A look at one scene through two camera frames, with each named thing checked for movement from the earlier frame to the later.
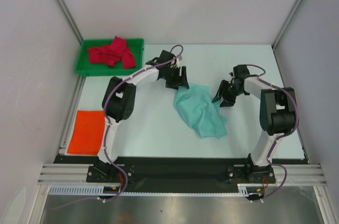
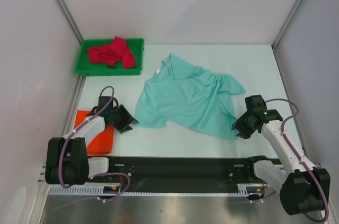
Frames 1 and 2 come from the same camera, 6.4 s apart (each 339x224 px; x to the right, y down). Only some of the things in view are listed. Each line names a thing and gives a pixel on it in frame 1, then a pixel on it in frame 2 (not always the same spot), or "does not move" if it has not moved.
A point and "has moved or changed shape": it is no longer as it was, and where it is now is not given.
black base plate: (178, 174) does not move
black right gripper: (229, 90) → (242, 127)
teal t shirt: (196, 106) has moved or changed shape
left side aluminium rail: (65, 134) does not move
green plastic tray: (85, 67) does not move
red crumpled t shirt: (112, 53) does not move
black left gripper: (179, 81) → (123, 127)
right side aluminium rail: (281, 73) does not move
